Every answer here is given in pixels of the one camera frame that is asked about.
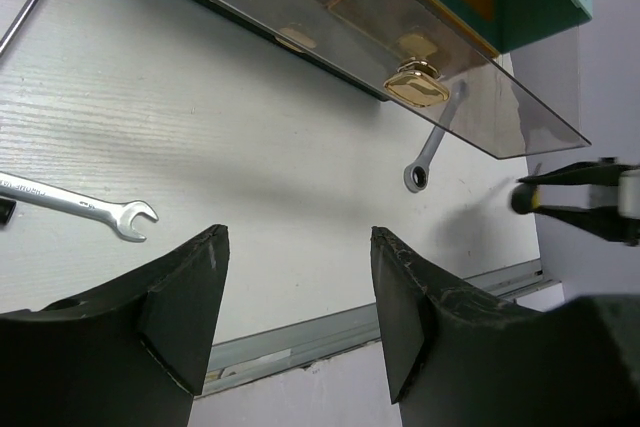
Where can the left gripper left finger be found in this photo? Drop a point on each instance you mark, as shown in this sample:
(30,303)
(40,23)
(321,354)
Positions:
(133,351)

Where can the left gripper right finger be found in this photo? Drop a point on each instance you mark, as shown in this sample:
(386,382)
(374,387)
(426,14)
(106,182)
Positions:
(456,355)

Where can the silver open-end combination wrench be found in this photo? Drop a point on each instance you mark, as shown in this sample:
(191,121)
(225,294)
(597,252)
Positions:
(118,216)

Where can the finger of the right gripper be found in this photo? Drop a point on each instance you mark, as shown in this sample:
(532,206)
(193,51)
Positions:
(605,178)
(603,222)

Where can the small black-green precision screwdriver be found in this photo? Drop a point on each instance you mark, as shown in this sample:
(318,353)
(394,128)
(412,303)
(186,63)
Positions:
(7,208)

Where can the silver ratcheting ring wrench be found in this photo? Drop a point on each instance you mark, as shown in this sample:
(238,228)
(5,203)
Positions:
(416,174)

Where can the yellow-black handled screwdriver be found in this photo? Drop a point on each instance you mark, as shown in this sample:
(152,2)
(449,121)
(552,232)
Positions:
(525,197)

